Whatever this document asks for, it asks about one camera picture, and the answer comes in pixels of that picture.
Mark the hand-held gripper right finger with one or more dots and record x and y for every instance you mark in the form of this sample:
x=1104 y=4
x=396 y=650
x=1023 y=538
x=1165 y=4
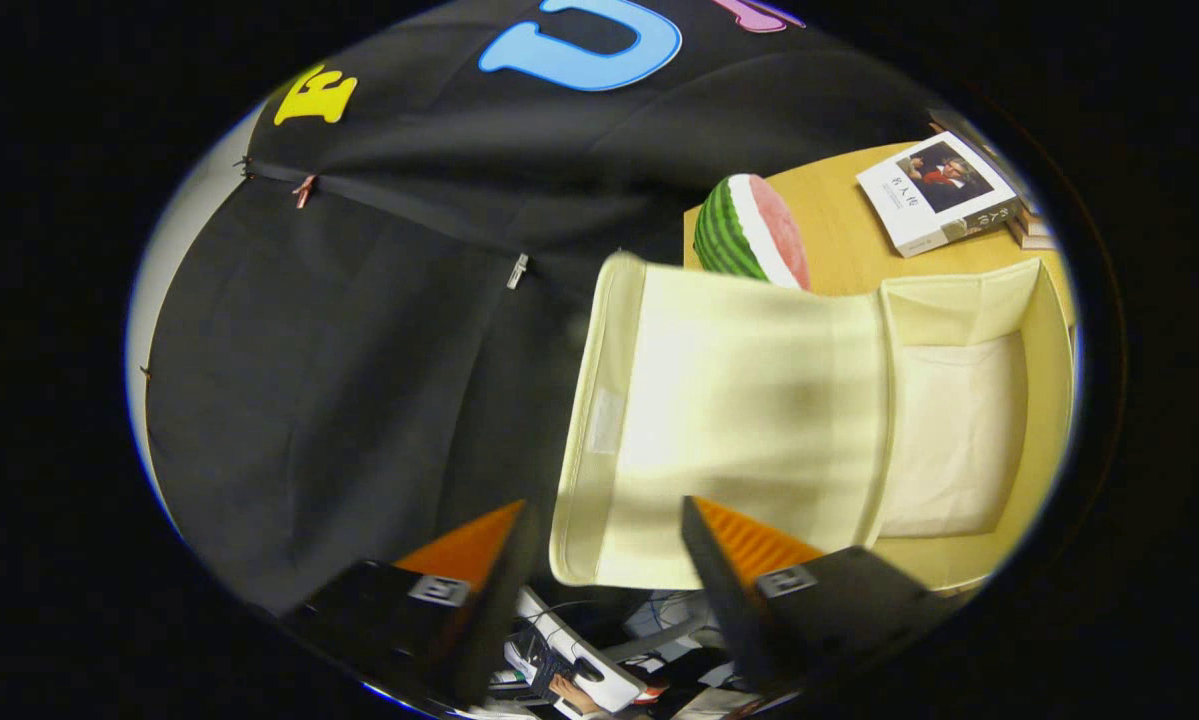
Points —
x=724 y=600

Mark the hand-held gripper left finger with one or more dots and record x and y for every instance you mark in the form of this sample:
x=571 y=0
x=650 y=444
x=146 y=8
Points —
x=489 y=620

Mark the cream fabric storage box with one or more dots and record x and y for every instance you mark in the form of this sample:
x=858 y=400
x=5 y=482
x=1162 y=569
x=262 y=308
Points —
x=739 y=400

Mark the white grey device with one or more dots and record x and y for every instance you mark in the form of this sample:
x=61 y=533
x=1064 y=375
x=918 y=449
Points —
x=604 y=682

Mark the silver clip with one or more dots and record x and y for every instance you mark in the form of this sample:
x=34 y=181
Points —
x=517 y=271

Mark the watermelon slice toy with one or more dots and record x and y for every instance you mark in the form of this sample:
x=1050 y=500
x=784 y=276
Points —
x=749 y=230

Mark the white portrait cover book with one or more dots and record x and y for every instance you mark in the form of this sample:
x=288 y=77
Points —
x=919 y=210

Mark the pink clip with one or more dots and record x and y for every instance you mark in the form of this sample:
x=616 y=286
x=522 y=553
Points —
x=304 y=190

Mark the brown cover book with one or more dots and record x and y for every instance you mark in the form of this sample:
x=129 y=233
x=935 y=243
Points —
x=1031 y=235

